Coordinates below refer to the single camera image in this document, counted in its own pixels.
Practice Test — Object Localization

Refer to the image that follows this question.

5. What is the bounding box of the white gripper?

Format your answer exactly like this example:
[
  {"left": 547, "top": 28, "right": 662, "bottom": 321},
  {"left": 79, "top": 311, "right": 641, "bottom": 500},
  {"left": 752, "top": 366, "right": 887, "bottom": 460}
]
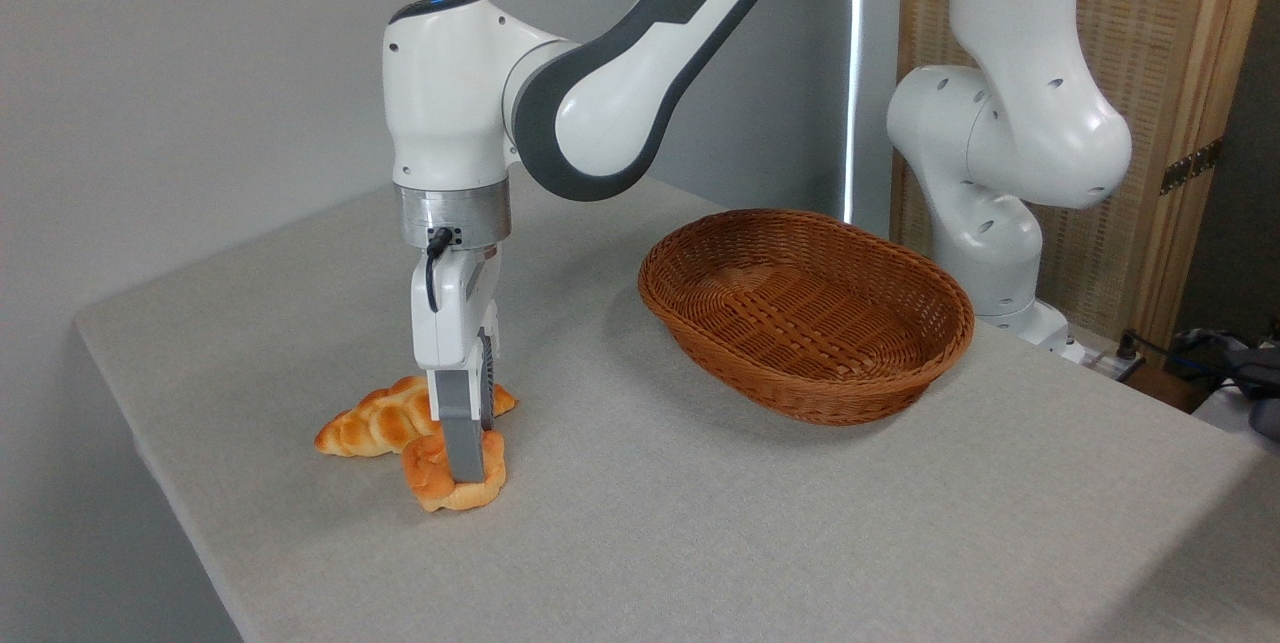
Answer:
[{"left": 410, "top": 243, "right": 501, "bottom": 485}]

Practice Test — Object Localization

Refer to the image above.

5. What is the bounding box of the round knotted bread roll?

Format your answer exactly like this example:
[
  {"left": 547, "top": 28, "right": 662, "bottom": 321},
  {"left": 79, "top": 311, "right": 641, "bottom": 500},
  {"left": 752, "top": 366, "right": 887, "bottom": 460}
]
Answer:
[{"left": 401, "top": 423, "right": 508, "bottom": 513}]

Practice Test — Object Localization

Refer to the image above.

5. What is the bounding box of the long braided bread loaf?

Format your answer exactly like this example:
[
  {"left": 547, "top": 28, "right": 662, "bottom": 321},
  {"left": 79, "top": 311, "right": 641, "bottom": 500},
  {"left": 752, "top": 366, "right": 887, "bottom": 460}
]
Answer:
[{"left": 314, "top": 375, "right": 518, "bottom": 458}]

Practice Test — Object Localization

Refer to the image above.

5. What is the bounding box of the brown oval wicker basket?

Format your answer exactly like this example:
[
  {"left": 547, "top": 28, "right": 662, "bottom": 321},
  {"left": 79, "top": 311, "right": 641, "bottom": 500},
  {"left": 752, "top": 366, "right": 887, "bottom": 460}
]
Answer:
[{"left": 638, "top": 209, "right": 976, "bottom": 426}]

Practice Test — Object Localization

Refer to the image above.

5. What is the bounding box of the grey tablecloth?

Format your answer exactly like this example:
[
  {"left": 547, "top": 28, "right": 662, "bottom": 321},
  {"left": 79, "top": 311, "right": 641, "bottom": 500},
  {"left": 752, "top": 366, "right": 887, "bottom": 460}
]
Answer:
[{"left": 75, "top": 158, "right": 1266, "bottom": 643}]

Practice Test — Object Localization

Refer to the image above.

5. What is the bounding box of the white vertical light strip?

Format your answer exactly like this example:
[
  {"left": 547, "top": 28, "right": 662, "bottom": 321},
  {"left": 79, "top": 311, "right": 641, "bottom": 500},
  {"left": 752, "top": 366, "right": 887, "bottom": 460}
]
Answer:
[{"left": 843, "top": 0, "right": 867, "bottom": 224}]

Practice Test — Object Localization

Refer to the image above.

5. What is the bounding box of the white power strip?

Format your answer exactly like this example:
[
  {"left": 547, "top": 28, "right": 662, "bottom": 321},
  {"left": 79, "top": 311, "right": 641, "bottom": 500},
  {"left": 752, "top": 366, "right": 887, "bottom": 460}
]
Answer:
[{"left": 1083, "top": 341, "right": 1147, "bottom": 383}]

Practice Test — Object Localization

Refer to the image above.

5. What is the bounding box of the dark metal screen hinge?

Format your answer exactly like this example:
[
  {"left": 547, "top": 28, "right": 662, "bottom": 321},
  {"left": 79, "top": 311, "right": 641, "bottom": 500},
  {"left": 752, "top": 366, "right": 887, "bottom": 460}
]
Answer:
[{"left": 1160, "top": 138, "right": 1223, "bottom": 196}]

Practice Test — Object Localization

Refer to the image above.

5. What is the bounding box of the wooden rattan folding screen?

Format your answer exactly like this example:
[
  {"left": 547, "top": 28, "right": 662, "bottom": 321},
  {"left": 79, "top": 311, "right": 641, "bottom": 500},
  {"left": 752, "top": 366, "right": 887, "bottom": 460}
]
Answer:
[{"left": 890, "top": 0, "right": 1279, "bottom": 344}]

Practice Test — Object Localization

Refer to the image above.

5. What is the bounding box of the dark grey bag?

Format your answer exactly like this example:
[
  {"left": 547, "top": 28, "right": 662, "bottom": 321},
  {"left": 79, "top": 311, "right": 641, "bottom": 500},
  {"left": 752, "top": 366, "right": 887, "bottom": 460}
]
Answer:
[{"left": 1165, "top": 323, "right": 1280, "bottom": 440}]

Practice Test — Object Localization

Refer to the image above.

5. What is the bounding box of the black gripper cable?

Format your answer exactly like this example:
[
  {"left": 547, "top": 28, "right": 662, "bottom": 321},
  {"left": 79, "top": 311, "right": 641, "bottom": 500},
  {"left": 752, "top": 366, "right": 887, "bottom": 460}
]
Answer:
[{"left": 424, "top": 226, "right": 456, "bottom": 314}]

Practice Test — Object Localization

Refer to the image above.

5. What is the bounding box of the black power cable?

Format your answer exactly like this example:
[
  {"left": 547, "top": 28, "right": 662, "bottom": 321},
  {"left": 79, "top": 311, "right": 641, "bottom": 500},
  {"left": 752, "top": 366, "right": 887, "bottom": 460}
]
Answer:
[{"left": 1118, "top": 328, "right": 1206, "bottom": 366}]

